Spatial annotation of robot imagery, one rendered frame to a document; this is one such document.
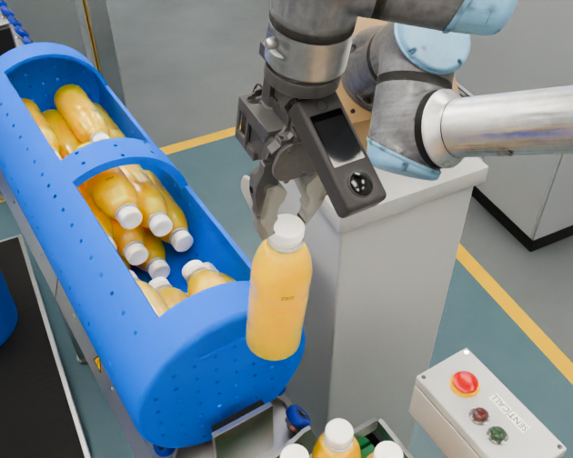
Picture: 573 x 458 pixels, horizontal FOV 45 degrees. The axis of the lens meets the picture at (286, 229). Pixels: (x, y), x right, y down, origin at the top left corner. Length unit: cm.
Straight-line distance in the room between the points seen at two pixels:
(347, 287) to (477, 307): 131
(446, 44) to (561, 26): 137
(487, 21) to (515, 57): 202
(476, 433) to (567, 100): 46
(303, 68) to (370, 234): 73
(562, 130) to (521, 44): 167
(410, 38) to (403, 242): 46
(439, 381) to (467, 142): 35
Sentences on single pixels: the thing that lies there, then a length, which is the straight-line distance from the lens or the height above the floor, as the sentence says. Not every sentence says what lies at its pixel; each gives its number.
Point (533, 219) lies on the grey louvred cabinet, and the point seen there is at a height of 19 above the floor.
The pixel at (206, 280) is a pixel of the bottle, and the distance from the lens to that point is 111.
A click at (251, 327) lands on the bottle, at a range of 86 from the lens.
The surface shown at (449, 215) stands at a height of 104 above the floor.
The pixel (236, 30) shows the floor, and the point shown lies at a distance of 418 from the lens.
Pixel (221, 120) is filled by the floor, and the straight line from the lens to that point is 343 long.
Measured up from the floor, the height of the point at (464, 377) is 111.
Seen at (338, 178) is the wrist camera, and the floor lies 157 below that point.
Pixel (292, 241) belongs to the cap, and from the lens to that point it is 75.
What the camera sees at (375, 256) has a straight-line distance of 135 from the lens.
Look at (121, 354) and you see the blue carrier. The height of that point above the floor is 116.
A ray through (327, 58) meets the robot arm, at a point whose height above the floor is 166.
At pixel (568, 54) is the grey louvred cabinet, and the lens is 243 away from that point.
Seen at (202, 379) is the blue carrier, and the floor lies 113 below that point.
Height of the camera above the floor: 197
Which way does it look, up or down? 44 degrees down
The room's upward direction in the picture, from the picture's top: straight up
